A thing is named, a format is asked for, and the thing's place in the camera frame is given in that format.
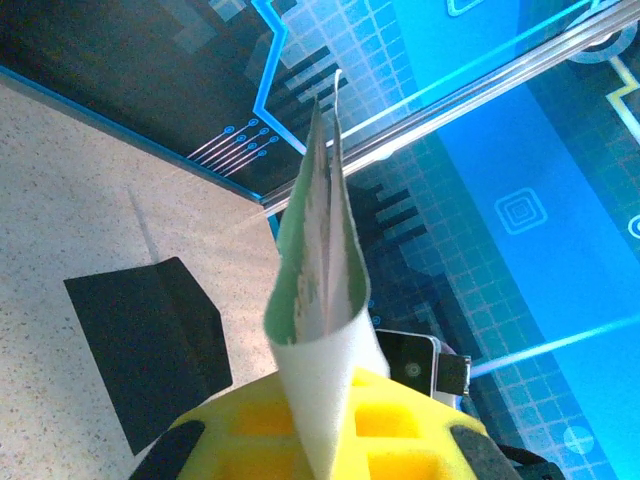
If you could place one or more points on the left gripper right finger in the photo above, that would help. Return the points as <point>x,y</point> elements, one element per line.
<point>400,440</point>

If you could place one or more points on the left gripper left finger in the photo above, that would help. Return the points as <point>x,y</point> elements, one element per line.
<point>240,440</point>

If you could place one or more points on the black envelope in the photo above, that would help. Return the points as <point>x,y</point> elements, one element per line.
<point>150,340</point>

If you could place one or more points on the aluminium frame post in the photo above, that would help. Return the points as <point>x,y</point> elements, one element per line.
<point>450,112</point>

